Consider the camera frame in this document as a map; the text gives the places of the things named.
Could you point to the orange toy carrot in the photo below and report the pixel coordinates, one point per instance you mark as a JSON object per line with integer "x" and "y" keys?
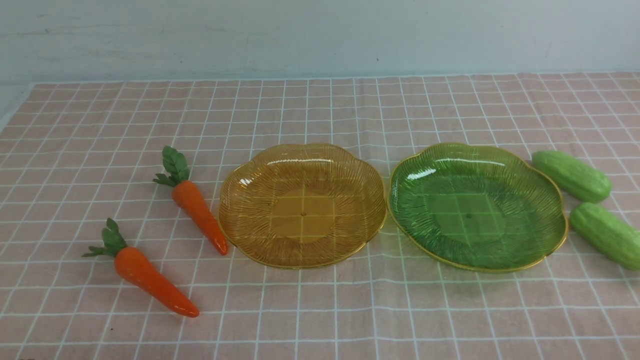
{"x": 187, "y": 195}
{"x": 134, "y": 267}

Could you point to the green toy cucumber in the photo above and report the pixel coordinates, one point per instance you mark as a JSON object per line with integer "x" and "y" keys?
{"x": 577, "y": 178}
{"x": 613, "y": 237}

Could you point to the amber transparent plastic plate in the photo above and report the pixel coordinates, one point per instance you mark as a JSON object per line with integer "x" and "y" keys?
{"x": 302, "y": 206}

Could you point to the green transparent plastic plate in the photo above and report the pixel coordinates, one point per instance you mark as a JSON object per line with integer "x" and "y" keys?
{"x": 478, "y": 208}

